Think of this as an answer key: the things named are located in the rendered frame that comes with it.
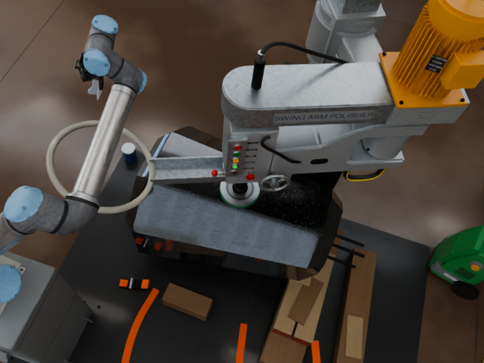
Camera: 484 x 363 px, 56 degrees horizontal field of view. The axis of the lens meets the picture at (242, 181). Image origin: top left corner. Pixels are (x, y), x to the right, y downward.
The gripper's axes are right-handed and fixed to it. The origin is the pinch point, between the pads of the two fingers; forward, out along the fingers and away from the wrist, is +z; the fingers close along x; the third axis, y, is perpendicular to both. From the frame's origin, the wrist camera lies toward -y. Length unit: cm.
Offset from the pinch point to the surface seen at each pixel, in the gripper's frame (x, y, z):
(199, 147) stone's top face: 25, -65, 45
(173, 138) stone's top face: 12, -57, 50
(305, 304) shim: 133, -91, 74
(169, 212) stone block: 49, -36, 62
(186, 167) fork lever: 41, -36, 24
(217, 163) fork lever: 46, -49, 19
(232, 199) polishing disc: 63, -57, 34
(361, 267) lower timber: 136, -144, 68
